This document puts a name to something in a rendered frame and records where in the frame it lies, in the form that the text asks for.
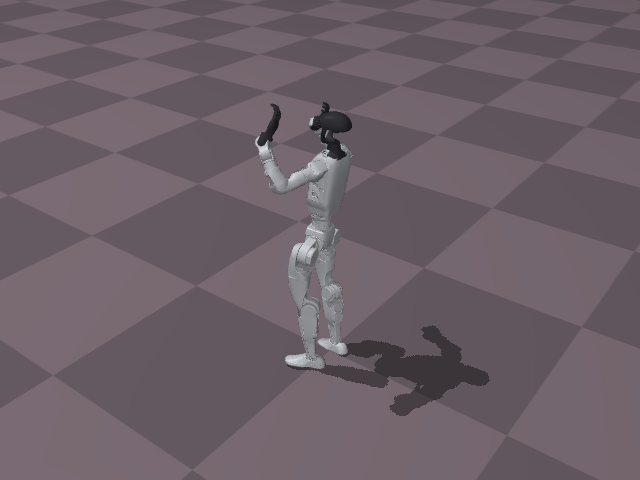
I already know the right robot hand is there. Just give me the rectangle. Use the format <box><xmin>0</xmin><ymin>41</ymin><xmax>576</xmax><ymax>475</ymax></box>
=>
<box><xmin>310</xmin><ymin>102</ymin><xmax>330</xmax><ymax>131</ymax></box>

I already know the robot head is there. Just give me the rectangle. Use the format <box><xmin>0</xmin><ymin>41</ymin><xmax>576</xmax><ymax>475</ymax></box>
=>
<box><xmin>319</xmin><ymin>111</ymin><xmax>352</xmax><ymax>161</ymax></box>

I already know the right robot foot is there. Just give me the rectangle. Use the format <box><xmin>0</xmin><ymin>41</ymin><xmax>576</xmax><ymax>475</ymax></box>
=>
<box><xmin>318</xmin><ymin>338</ymin><xmax>348</xmax><ymax>355</ymax></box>

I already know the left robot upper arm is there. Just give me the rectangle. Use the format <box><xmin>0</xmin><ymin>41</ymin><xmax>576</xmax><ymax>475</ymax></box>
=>
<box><xmin>269</xmin><ymin>160</ymin><xmax>329</xmax><ymax>194</ymax></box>

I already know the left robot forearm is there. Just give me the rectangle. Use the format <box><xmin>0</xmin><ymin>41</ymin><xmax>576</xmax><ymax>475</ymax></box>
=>
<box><xmin>255</xmin><ymin>136</ymin><xmax>288</xmax><ymax>190</ymax></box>

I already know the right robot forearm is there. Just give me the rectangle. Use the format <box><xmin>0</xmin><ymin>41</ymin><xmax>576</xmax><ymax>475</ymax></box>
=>
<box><xmin>309</xmin><ymin>118</ymin><xmax>329</xmax><ymax>147</ymax></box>

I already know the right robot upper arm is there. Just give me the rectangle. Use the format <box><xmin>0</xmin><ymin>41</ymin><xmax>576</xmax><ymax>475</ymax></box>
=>
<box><xmin>340</xmin><ymin>143</ymin><xmax>353</xmax><ymax>158</ymax></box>

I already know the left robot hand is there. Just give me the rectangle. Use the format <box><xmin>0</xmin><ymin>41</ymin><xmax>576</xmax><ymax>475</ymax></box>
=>
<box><xmin>257</xmin><ymin>103</ymin><xmax>281</xmax><ymax>146</ymax></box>

